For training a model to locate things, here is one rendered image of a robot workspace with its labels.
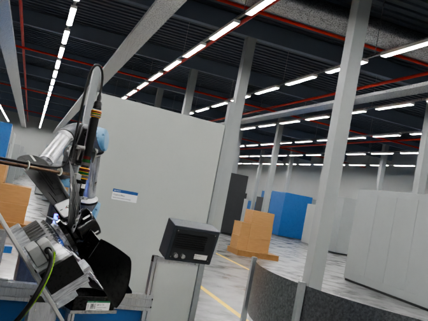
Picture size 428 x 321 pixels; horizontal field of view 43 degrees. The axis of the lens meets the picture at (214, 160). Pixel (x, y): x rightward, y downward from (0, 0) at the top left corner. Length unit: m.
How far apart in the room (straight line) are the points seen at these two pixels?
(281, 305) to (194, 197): 1.18
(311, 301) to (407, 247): 8.63
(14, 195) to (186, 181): 7.45
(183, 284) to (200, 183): 0.82
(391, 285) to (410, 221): 1.43
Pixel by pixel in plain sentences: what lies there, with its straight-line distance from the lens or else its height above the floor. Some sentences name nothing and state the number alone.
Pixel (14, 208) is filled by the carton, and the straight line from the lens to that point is 11.53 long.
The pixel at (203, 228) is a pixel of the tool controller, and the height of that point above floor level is 1.23.
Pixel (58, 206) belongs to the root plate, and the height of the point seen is 1.25.
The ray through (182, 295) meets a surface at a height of 0.57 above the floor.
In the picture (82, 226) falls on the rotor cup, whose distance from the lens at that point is 2.14.
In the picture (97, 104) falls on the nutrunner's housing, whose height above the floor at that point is 1.68.
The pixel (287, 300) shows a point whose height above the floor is 0.82.
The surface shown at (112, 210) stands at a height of 1.15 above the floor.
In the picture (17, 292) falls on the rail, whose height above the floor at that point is 0.82.
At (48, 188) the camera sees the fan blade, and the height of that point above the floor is 1.31.
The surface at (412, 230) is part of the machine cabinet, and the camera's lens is 12.10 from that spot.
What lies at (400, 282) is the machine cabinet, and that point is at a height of 0.37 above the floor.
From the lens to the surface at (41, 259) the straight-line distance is 1.85.
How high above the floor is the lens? 1.41
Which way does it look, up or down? 4 degrees up
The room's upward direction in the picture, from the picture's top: 11 degrees clockwise
